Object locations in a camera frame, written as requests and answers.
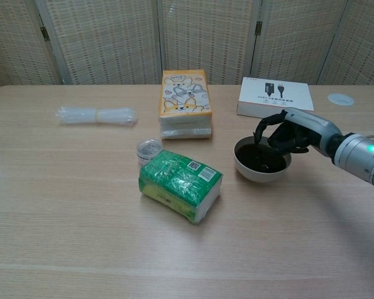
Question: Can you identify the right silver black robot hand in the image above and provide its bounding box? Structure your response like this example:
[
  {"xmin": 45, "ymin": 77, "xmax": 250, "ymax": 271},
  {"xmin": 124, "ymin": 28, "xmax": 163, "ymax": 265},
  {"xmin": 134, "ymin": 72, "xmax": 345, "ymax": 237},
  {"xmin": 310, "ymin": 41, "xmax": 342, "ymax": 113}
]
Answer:
[{"xmin": 252, "ymin": 108, "xmax": 343, "ymax": 159}]

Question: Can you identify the black plastic spoon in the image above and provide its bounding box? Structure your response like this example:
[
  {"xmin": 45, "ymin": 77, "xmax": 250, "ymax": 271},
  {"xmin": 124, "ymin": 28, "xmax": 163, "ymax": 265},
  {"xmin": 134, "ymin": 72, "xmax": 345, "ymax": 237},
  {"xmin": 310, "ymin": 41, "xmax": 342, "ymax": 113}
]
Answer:
[{"xmin": 254, "ymin": 140, "xmax": 271, "ymax": 169}]

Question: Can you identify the white bowl of dark liquid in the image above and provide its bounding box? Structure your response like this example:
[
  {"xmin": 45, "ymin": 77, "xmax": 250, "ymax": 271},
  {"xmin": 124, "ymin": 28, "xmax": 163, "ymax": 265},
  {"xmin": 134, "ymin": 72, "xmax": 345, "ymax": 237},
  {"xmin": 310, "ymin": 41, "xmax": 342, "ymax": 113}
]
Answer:
[{"xmin": 233, "ymin": 135, "xmax": 292, "ymax": 184}]

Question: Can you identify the round white table grommet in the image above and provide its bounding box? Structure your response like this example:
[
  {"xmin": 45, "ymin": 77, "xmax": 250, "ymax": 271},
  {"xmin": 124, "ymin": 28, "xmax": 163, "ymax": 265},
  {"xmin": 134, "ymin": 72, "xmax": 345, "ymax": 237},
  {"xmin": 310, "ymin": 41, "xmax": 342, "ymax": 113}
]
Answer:
[{"xmin": 326, "ymin": 92, "xmax": 355, "ymax": 106}]

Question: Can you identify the orange corgi print tissue pack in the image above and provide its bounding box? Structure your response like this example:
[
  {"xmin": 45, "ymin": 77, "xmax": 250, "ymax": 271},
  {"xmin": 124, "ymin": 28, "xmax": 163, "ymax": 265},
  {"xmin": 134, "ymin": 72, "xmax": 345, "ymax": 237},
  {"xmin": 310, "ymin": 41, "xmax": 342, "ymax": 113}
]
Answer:
[{"xmin": 158, "ymin": 69, "xmax": 213, "ymax": 141}]

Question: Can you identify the green tissue pack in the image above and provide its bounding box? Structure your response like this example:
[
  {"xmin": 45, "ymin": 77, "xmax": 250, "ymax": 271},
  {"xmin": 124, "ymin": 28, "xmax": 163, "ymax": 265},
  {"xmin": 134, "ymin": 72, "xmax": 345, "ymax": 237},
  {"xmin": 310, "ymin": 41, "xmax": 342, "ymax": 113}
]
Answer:
[{"xmin": 138, "ymin": 149, "xmax": 224, "ymax": 224}]

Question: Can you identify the small clear lidded jar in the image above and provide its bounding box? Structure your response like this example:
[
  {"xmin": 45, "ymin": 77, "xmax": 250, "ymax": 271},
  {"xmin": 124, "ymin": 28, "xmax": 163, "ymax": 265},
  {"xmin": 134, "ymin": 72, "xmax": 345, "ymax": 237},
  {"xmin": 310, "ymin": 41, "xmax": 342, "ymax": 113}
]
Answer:
[{"xmin": 136, "ymin": 139, "xmax": 163, "ymax": 167}]

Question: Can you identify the woven folding screen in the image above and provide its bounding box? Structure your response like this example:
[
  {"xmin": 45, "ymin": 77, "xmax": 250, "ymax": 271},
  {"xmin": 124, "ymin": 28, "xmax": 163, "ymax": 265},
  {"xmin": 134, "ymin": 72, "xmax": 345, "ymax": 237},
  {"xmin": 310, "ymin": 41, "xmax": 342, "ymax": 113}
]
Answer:
[{"xmin": 0, "ymin": 0, "xmax": 374, "ymax": 87}]

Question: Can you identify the white cable product box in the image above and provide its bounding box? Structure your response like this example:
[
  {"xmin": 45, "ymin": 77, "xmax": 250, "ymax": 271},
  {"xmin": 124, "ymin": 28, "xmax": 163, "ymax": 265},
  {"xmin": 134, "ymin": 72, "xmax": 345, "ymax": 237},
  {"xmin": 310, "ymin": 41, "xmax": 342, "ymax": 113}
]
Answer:
[{"xmin": 236, "ymin": 76, "xmax": 315, "ymax": 123}]

